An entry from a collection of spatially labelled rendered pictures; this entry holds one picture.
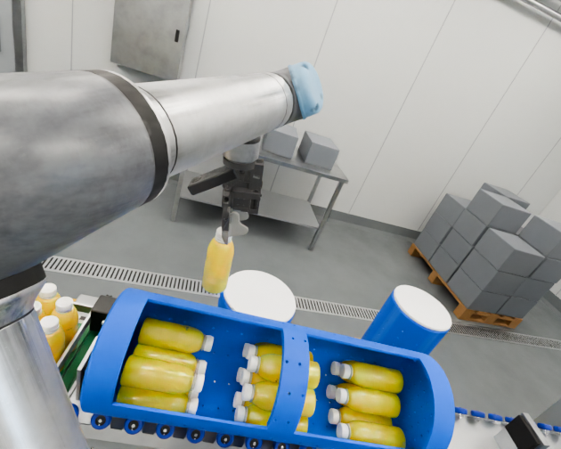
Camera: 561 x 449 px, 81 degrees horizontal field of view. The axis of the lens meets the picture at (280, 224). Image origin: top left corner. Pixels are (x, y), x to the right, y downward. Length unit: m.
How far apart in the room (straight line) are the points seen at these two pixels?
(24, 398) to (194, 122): 0.24
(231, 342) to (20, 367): 0.78
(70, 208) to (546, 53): 5.08
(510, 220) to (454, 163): 1.20
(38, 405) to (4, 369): 0.04
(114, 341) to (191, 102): 0.61
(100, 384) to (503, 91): 4.78
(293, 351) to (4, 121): 0.74
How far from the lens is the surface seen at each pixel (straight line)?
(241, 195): 0.71
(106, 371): 0.81
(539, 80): 5.20
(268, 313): 1.19
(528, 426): 1.46
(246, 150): 0.66
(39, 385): 0.34
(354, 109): 4.09
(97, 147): 0.21
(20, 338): 0.33
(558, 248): 4.09
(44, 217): 0.21
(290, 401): 0.84
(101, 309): 1.14
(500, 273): 3.87
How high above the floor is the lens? 1.84
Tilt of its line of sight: 28 degrees down
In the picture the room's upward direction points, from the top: 21 degrees clockwise
